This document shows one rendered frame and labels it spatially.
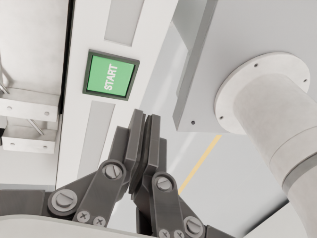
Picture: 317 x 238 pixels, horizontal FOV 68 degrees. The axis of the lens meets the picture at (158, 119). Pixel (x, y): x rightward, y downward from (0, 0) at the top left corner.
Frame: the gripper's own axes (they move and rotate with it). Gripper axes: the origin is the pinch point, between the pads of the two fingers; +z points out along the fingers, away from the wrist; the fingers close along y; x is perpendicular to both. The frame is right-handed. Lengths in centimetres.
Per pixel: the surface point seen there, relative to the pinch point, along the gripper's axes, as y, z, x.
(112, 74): -3.4, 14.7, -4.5
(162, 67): 17, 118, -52
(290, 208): 231, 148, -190
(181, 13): 9, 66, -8
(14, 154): -21, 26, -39
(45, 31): -13.3, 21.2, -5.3
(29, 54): -15.2, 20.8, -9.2
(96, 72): -5.1, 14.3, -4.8
